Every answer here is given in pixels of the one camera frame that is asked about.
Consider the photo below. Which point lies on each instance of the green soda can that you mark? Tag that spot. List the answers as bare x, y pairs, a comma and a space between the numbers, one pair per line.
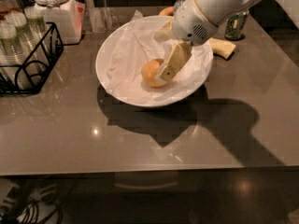
235, 25

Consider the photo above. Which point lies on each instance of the orange object behind bowl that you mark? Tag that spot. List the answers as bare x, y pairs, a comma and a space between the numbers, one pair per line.
167, 11

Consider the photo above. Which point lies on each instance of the clear plastic cup stack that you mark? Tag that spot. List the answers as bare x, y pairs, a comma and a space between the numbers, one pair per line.
22, 59

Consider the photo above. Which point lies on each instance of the white ceramic lidded jar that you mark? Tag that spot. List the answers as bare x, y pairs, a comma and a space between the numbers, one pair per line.
68, 15

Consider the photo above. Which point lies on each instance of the black wire rack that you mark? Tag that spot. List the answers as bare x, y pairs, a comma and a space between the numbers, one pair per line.
53, 47

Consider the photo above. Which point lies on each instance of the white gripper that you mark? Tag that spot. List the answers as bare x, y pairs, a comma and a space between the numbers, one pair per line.
191, 22

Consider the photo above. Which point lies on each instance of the white bowl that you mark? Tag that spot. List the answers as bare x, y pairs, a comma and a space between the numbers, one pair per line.
106, 75

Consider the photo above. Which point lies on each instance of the white paper liner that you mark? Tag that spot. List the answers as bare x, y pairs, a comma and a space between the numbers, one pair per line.
130, 50

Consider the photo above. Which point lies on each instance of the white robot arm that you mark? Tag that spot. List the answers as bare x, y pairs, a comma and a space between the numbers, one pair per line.
218, 11

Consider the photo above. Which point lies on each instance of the orange fruit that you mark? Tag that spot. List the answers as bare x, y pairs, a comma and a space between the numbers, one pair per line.
149, 72

